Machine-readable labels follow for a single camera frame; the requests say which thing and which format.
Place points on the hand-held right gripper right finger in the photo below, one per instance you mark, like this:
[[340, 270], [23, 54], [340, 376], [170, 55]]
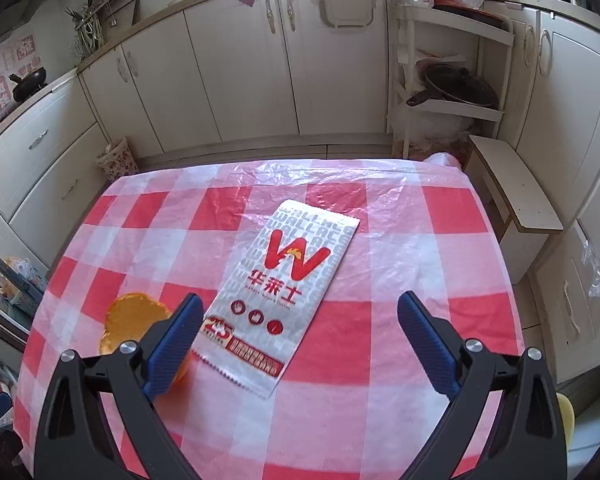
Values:
[[425, 345]]

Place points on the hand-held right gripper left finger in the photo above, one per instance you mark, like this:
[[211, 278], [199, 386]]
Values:
[[177, 345]]

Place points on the hollow orange peel shell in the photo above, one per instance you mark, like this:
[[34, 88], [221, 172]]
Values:
[[130, 320]]

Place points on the printed foil food bag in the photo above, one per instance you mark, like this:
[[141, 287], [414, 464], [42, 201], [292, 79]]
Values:
[[290, 280]]

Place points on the pale yellow plastic basin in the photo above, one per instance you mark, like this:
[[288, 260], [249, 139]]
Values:
[[565, 420]]

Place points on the red checkered tablecloth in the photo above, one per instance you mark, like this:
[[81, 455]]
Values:
[[405, 240]]

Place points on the white step stool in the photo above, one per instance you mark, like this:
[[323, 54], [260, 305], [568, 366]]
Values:
[[515, 185]]

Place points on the floral waste basket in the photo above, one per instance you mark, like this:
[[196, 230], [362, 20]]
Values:
[[117, 157]]

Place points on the white two-drawer base cabinet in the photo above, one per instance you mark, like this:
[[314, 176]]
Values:
[[45, 160]]

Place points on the black pan with lid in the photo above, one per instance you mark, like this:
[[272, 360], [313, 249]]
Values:
[[460, 87]]

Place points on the white cabinet with small drawers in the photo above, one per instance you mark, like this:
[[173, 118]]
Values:
[[565, 110]]

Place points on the white base cabinet with doors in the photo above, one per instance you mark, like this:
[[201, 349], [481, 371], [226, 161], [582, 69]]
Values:
[[230, 70]]

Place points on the black wok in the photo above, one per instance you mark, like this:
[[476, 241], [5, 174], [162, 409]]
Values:
[[30, 80]]

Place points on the white storage rack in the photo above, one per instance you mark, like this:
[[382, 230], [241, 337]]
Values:
[[490, 30]]

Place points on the utensil holder with utensils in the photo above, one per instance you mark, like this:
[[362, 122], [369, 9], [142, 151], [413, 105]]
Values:
[[87, 30]]

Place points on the grey sliding door frame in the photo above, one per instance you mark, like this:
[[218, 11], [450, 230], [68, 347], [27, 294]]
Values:
[[0, 305]]

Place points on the pink wall stickers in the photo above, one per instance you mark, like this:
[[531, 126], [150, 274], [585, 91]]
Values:
[[5, 75]]

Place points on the wall spice rack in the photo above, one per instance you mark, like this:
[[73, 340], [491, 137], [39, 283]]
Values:
[[115, 5]]

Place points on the white hanging bin frame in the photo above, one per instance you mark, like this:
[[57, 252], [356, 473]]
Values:
[[347, 0]]

